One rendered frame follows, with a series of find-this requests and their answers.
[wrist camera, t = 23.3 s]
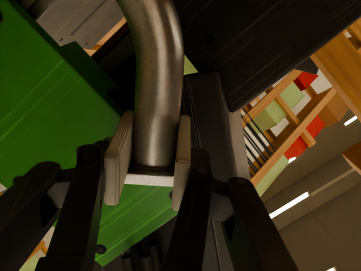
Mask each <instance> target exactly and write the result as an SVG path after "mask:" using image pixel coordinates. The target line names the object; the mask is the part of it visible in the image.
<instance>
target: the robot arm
mask: <svg viewBox="0 0 361 271"><path fill-rule="evenodd" d="M133 118H134V110H126V111H125V112H124V114H123V116H122V118H121V120H120V122H119V124H118V127H117V129H116V131H115V133H114V135H113V137H112V139H111V141H102V140H99V141H97V142H96V143H94V144H87V145H82V146H80V147H78V148H77V149H76V159H77V164H76V167H75V168H70V169H61V166H60V164H59V163H57V162H53V161H44V162H41V163H38V164H36V165H35V166H34V167H32V168H31V169H30V170H29V171H28V172H27V173H26V174H25V175H23V176H22V177H21V178H20V179H19V180H18V181H17V182H16V183H15V184H13V185H12V186H11V187H10V188H9V189H8V190H7V191H6V192H4V193H3V194H2V195H1V196H0V271H19V270H20V269H21V267H22V266H23V264H24V263H25V262H26V260H27V259H28V258H29V256H30V255H31V254H32V252H33V251H34V250H35V248H36V247H37V246H38V244H39V243H40V242H41V241H42V239H43V238H44V236H45V235H46V233H47V232H48V231H49V229H50V228H51V227H52V226H53V224H54V223H55V222H56V220H57V219H58V220H57V223H56V226H55V229H54V232H53V235H52V238H51V241H50V244H49V247H48V250H47V253H46V256H45V257H40V258H39V260H38V263H37V265H36V268H35V271H93V266H94V261H95V254H96V247H97V240H98V233H99V226H100V219H101V214H102V207H103V196H104V203H105V204H106V205H116V204H118V203H119V200H120V196H121V192H122V189H123V186H124V182H125V179H126V175H127V172H128V168H129V164H130V162H131V158H132V142H133ZM171 209H173V211H178V215H177V218H176V222H175V226H174V230H173V233H172V236H171V240H170V244H169V248H168V251H167V256H166V258H165V262H163V263H162V265H161V268H160V271H203V270H202V268H203V260H204V251H205V244H206V235H207V227H208V218H209V217H210V218H213V219H217V220H220V221H221V228H222V231H223V235H224V238H225V241H226V244H227V248H228V251H229V255H230V258H231V261H232V264H233V268H234V271H299V269H298V267H297V265H296V264H295V262H294V260H293V258H292V256H291V254H290V252H289V250H288V249H287V247H286V245H285V243H284V241H283V239H282V237H281V235H280V234H279V232H278V230H277V228H276V226H275V224H274V222H273V220H272V219H271V217H270V215H269V213H268V211H267V209H266V207H265V205H264V204H263V202H262V200H261V198H260V196H259V194H258V192H257V190H256V189H255V187H254V185H253V184H252V182H251V181H249V180H247V179H245V178H243V177H232V178H230V179H229V180H228V182H227V183H226V182H222V181H219V180H217V179H216V178H214V173H213V172H212V171H211V163H210V154H209V152H208V151H207V150H205V149H198V148H191V117H189V116H187V115H182V116H180V117H179V128H178V139H177V150H176V161H175V173H174V184H173V191H172V202H171Z"/></svg>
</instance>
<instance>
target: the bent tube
mask: <svg viewBox="0 0 361 271"><path fill-rule="evenodd" d="M115 1H116V3H117V4H118V6H119V7H120V9H121V11H122V13H123V14H124V17H125V19H126V21H127V23H128V26H129V29H130V32H131V35H132V38H133V43H134V48H135V57H136V72H135V95H134V118H133V142H132V158H131V162H130V164H129V168H128V172H127V175H126V179H125V182H124V184H141V185H151V186H169V187H173V184H174V173H175V161H176V150H177V139H178V128H179V117H180V110H181V99H182V87H183V76H184V42H183V34H182V28H181V24H180V21H179V16H178V13H177V9H176V7H175V4H174V0H115Z"/></svg>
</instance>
